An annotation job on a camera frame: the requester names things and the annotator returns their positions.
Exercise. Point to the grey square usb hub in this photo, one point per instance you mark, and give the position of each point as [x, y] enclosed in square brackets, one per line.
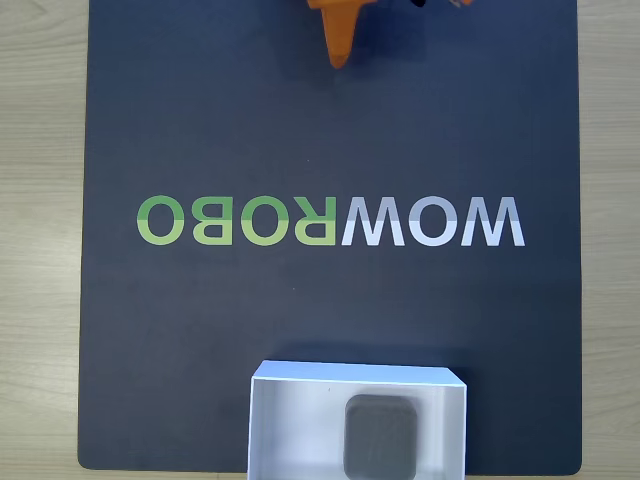
[380, 435]

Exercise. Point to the dark mat with WOWROBO print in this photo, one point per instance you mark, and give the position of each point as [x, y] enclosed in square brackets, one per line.
[200, 125]

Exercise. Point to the white cardboard box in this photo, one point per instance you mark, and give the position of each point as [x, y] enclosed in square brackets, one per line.
[290, 425]

